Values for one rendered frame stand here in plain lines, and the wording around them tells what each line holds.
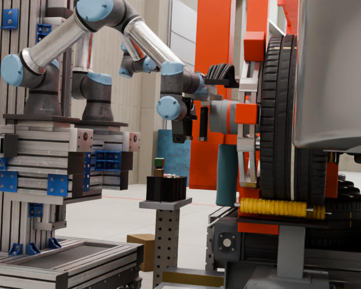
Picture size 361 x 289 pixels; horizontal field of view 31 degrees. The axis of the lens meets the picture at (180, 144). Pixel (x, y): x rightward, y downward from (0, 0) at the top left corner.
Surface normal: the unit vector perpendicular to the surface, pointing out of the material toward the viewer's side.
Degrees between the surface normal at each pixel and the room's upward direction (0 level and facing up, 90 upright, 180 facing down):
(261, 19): 90
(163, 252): 90
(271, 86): 73
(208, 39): 90
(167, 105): 90
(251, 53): 125
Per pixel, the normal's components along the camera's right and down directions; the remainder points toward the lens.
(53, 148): -0.33, -0.01
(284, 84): -0.18, -0.32
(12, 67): -0.56, 0.05
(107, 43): 0.94, 0.04
